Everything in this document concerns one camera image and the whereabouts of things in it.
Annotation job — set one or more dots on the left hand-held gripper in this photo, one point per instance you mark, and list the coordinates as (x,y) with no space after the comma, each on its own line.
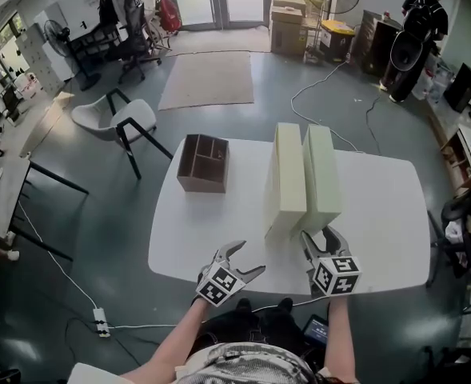
(221,284)

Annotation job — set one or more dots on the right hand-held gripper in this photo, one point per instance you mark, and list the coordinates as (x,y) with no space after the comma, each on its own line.
(335,276)

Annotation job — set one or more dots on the cream box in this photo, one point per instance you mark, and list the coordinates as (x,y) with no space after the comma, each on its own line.
(323,182)
(289,182)

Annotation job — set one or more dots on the person's left forearm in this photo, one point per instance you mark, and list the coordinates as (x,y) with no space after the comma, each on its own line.
(171,338)

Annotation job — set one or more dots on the person's right forearm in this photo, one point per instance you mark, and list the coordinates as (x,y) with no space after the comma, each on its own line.
(339,334)

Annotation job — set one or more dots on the person's black trousers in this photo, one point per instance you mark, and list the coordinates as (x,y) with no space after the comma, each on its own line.
(235,326)

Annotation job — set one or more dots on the small black screen device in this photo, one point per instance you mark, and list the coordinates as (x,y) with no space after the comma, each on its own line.
(315,330)

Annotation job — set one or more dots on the brown wooden compartment organizer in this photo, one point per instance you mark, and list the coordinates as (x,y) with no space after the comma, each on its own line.
(203,185)

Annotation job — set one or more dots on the person's patterned shirt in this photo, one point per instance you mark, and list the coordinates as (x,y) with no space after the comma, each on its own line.
(251,364)

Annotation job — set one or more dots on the black office chair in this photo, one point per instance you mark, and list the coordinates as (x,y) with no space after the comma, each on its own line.
(463,214)
(135,26)

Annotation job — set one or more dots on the white power strip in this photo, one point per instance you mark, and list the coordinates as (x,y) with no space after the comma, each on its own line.
(100,320)

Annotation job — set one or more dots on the white chair black legs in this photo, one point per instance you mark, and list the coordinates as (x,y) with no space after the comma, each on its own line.
(135,114)

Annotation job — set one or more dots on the beige floor mat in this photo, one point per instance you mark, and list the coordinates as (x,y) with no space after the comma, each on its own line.
(207,80)

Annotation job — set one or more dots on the black bin yellow lid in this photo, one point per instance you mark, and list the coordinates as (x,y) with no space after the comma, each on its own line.
(335,44)

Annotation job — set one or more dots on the black square box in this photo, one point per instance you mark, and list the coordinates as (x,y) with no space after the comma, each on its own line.
(461,88)

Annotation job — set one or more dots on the dark wooden cabinet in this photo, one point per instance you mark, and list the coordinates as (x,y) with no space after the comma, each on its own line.
(373,42)

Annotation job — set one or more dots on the tall cardboard box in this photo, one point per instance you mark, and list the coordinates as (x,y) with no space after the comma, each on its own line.
(285,34)

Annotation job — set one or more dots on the flat cardboard box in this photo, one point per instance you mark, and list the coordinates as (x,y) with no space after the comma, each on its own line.
(287,2)

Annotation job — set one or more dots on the grey table black legs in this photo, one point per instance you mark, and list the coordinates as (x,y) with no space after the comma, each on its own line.
(3,190)

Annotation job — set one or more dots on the red backpack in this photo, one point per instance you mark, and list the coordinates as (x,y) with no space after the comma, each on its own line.
(170,16)

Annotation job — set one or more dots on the white locker cabinet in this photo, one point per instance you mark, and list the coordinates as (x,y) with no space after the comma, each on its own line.
(39,62)

